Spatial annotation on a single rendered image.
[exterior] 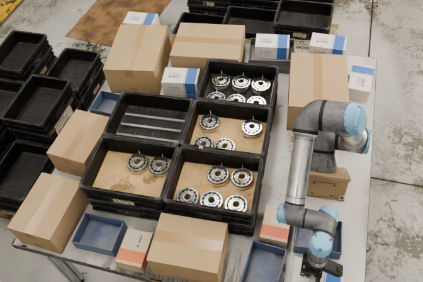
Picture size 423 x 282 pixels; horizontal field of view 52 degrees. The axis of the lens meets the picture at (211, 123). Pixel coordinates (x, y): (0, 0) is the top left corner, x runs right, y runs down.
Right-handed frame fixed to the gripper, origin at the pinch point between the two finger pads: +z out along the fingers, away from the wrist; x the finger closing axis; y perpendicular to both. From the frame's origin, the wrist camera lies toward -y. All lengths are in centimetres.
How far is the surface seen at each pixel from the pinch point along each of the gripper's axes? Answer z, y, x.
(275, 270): 7.7, 17.2, -1.8
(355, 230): 8.4, -14.7, -29.0
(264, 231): 0.6, 24.6, -15.5
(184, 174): -5, 67, -33
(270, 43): -6, 43, -130
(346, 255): 8.3, -11.6, -16.1
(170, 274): 4, 60, 12
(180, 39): -12, 95, -118
